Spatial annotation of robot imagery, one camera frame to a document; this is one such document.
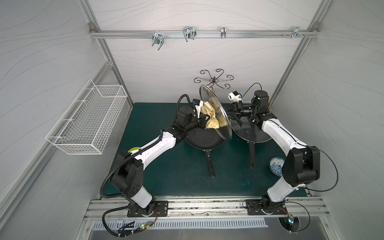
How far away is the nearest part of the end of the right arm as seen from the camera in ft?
2.21

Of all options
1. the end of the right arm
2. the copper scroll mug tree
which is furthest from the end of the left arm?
the copper scroll mug tree

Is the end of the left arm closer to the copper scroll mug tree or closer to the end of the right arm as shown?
the end of the right arm

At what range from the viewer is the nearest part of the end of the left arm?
62cm
